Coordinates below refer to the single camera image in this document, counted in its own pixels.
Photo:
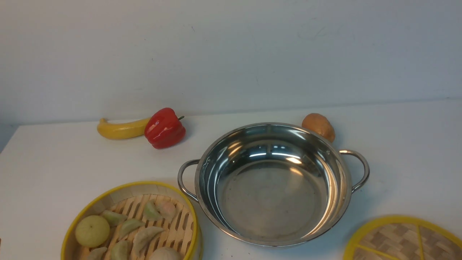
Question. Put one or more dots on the pinkish dumpling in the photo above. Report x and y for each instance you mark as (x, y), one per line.
(167, 210)

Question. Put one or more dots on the cream dumpling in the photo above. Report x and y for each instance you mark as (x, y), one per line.
(143, 238)

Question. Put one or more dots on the round pale green bun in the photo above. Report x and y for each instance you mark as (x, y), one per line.
(92, 231)

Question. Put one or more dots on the woven bamboo steamer lid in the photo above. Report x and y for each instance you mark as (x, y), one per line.
(398, 237)

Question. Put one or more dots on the white round bun right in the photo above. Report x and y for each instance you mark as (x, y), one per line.
(165, 253)

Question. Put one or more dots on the yellow plastic banana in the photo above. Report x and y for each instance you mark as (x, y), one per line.
(120, 131)

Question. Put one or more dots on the red plastic bell pepper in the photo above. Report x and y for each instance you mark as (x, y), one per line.
(164, 129)

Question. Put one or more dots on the stainless steel two-handled pot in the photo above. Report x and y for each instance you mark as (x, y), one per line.
(273, 184)

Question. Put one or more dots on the pale green dumpling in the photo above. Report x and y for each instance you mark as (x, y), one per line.
(150, 212)

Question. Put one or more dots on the brown potato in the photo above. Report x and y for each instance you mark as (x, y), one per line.
(320, 125)

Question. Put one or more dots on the bamboo steamer basket yellow rim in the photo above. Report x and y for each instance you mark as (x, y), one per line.
(183, 233)

